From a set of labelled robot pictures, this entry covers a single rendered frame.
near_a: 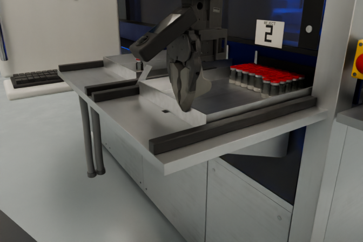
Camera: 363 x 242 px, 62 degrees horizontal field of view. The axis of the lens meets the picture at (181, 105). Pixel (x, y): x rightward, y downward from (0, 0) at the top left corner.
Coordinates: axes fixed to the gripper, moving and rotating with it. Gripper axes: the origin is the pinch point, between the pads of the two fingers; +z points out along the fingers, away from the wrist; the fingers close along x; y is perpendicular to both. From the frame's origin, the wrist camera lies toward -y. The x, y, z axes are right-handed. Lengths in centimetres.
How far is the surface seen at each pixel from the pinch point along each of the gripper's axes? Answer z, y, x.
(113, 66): 1.5, 3.9, 44.6
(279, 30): -11.7, 29.7, 4.1
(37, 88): 11, -16, 67
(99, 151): 59, 12, 99
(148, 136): 3.6, -7.7, -1.6
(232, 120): 1.5, 5.8, -7.5
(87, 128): 45, 8, 100
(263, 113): 1.7, 13.2, -8.0
